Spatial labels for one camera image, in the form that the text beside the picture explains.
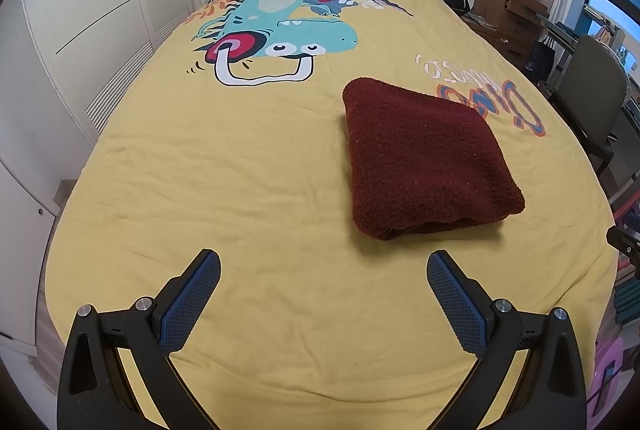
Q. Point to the grey office chair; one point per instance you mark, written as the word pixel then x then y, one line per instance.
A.
pixel 590 85

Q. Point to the dark red towel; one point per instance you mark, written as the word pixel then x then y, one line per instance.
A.
pixel 425 160

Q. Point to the wooden dresser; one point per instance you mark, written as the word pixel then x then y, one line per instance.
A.
pixel 515 17

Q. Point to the stack of books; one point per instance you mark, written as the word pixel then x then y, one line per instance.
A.
pixel 629 305

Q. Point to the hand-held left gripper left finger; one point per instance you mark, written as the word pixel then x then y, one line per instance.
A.
pixel 192 305

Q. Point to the white wardrobe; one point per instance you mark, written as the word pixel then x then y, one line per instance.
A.
pixel 75 35

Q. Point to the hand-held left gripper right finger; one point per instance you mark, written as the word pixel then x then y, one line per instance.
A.
pixel 457 305

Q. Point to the purple plastic box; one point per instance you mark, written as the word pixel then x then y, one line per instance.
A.
pixel 607 370

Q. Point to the yellow dinosaur print bedspread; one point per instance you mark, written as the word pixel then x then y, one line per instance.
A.
pixel 250 185

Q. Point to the black shopping bag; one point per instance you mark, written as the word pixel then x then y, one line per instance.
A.
pixel 542 60

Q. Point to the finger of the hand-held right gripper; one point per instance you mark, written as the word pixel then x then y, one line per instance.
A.
pixel 625 240

